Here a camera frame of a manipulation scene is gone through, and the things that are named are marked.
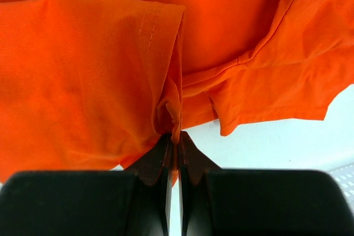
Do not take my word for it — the white plastic basket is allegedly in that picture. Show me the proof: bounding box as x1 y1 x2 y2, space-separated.
330 164 354 203

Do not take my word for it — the orange t shirt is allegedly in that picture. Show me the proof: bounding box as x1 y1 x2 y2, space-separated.
1 0 353 182

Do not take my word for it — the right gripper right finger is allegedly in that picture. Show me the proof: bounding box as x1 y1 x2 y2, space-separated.
178 132 353 235

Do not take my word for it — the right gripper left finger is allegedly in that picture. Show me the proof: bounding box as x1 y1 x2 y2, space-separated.
1 134 173 235

